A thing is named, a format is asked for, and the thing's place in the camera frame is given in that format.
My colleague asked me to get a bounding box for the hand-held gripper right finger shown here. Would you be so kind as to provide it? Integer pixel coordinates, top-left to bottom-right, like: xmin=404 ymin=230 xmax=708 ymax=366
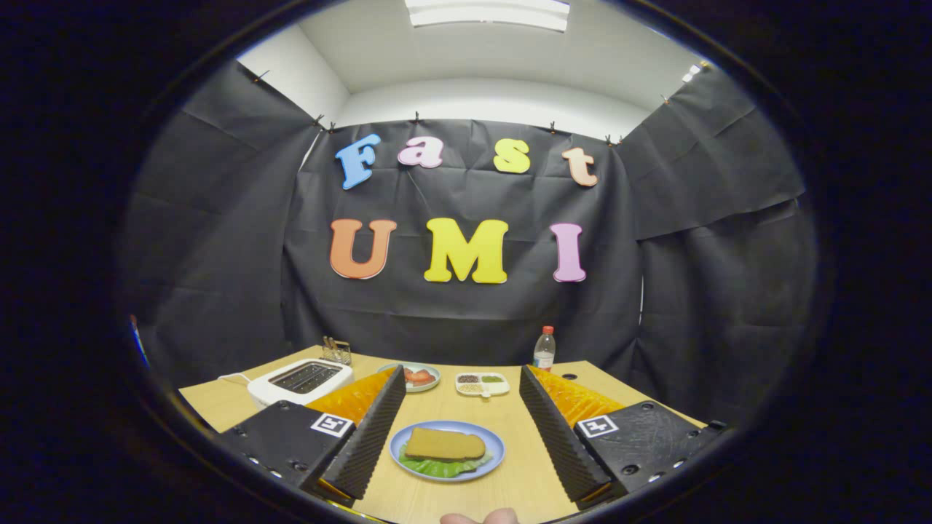
xmin=518 ymin=366 xmax=729 ymax=510

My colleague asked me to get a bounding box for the white divided seasoning dish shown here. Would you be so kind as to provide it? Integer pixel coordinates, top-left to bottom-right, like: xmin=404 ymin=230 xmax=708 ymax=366
xmin=455 ymin=372 xmax=510 ymax=399

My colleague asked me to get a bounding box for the blue plate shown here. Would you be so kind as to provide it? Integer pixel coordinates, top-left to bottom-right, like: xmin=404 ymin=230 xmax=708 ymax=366
xmin=389 ymin=420 xmax=505 ymax=483

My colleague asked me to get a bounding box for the green lettuce leaf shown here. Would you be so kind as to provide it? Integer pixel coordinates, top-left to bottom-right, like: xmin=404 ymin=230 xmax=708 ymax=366
xmin=398 ymin=444 xmax=494 ymax=479

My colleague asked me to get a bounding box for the pale green plate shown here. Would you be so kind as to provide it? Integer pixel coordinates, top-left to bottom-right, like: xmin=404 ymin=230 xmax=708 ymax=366
xmin=376 ymin=362 xmax=441 ymax=394

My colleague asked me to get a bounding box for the ceiling light panel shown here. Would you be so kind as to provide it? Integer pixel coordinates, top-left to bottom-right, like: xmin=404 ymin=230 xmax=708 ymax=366
xmin=404 ymin=0 xmax=571 ymax=33

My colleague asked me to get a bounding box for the white toaster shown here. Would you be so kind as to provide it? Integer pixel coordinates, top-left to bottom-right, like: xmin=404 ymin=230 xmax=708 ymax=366
xmin=248 ymin=358 xmax=355 ymax=408

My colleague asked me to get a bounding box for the brown toasted bread slice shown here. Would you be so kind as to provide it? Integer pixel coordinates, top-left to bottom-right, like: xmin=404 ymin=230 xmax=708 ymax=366
xmin=404 ymin=427 xmax=486 ymax=461

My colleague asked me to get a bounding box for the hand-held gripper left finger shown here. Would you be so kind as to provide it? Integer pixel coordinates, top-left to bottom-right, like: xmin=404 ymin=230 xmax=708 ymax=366
xmin=218 ymin=366 xmax=407 ymax=509

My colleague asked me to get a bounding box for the clear plastic bottle red cap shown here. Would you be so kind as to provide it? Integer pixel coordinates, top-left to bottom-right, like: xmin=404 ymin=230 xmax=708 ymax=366
xmin=533 ymin=325 xmax=556 ymax=372

